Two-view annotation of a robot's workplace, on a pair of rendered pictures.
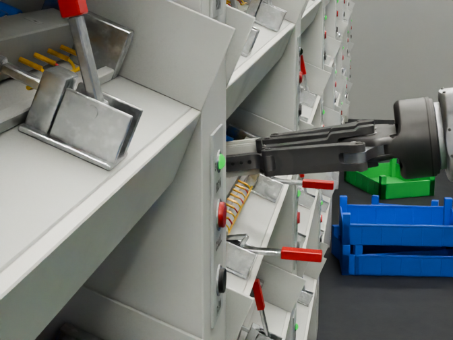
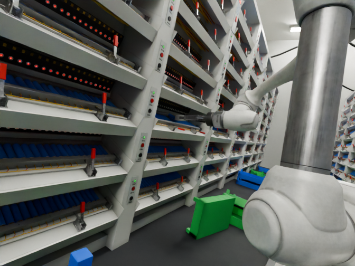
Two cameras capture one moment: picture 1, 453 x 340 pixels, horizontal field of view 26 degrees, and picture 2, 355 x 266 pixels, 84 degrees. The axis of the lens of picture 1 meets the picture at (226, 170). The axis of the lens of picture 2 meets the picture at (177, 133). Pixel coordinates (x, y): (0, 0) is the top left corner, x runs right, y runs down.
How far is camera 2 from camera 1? 0.50 m
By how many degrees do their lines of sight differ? 24
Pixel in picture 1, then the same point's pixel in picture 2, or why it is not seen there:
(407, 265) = (250, 185)
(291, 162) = (187, 117)
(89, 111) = (112, 55)
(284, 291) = (199, 158)
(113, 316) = (131, 108)
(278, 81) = not seen: hidden behind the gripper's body
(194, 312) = (140, 109)
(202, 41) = (149, 69)
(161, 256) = (138, 100)
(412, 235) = (252, 179)
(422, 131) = (209, 115)
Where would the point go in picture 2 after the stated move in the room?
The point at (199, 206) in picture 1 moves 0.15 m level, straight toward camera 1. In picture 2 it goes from (144, 93) to (120, 84)
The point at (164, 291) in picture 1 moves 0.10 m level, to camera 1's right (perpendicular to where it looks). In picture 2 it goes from (138, 106) to (159, 110)
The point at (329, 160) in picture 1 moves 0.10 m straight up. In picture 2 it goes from (193, 117) to (197, 98)
